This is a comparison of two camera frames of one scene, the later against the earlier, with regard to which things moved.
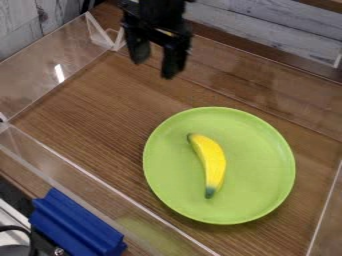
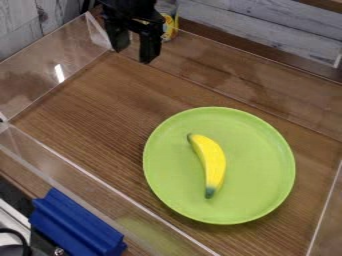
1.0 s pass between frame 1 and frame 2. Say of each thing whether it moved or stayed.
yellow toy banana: stayed
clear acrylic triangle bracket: stayed
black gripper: moved
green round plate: stayed
